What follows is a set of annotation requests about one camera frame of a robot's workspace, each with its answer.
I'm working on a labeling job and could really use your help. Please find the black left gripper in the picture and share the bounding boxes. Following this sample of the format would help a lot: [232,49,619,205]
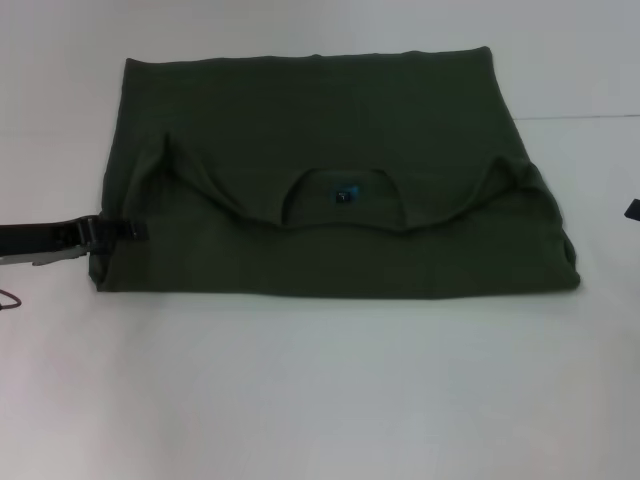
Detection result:
[0,215,152,257]

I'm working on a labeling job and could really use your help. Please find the dark green FREE t-shirt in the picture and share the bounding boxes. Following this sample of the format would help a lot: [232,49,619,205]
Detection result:
[87,45,584,297]

